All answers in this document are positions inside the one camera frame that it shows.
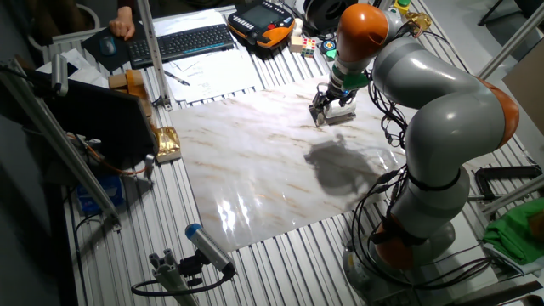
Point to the black clamp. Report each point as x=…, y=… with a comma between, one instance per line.
x=506, y=171

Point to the upright aluminium profile post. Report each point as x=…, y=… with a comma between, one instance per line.
x=154, y=51

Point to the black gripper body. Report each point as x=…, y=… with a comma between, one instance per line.
x=336, y=92

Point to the white curved tube frame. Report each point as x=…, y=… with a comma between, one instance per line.
x=91, y=15

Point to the black computer keyboard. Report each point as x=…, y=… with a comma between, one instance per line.
x=183, y=44

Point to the person's bare hand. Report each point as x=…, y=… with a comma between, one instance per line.
x=122, y=27

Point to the gold foil bag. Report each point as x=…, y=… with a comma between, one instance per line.
x=168, y=144

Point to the white rounded figurine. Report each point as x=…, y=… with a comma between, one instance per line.
x=298, y=26

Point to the black filament spool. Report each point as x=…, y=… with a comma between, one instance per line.
x=327, y=13

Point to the black and orange teach pendant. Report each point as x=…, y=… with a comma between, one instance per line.
x=261, y=21

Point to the yellow and green stop button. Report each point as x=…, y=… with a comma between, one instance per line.
x=401, y=6

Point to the white paper sheet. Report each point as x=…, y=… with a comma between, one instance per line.
x=187, y=21

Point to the slanted aluminium profile beam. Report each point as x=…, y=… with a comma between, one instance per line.
x=55, y=140

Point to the black mouse pad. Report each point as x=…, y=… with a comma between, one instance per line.
x=91, y=51

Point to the silver and orange robot arm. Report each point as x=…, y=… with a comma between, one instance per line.
x=446, y=110

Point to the silver camera with blue cap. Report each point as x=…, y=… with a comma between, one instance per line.
x=210, y=248

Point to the green gripper mount flange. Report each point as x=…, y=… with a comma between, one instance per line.
x=355, y=81

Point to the round black and blue disc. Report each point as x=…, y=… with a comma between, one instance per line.
x=327, y=46

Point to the white crumpled paper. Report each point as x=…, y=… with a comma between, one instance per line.
x=87, y=74

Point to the crumpled gold foil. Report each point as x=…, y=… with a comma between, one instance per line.
x=418, y=20

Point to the brown cardboard panel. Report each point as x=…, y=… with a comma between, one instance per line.
x=529, y=89

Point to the black flat monitor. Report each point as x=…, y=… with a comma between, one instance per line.
x=98, y=119

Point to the long aluminium frame beam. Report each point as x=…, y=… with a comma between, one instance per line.
x=510, y=42

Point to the blue plastic packet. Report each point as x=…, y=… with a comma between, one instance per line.
x=102, y=195

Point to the white toilet paper roll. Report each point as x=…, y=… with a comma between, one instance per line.
x=342, y=109

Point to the colourful rubik's cube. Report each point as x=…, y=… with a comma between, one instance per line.
x=309, y=47

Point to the shiny metal paper roll holder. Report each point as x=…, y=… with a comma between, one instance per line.
x=319, y=120

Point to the dark computer mouse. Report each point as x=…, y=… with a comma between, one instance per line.
x=107, y=46

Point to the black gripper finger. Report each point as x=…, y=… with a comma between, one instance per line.
x=348, y=102
x=319, y=105

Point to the person's forearm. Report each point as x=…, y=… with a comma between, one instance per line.
x=126, y=10

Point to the white marble pattern mat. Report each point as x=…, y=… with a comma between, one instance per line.
x=255, y=170

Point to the small grey camera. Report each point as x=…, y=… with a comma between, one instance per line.
x=149, y=166

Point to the printed white paper sheets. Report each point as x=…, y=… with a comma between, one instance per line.
x=217, y=76

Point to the short aluminium frame beam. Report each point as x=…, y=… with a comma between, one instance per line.
x=514, y=195

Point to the plain wooden cube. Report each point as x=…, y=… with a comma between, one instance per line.
x=296, y=44

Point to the short aluminium profile bracket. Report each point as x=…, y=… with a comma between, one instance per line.
x=170, y=276

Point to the black pen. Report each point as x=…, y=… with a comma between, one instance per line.
x=176, y=77

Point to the green cloth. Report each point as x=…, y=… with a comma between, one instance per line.
x=514, y=234

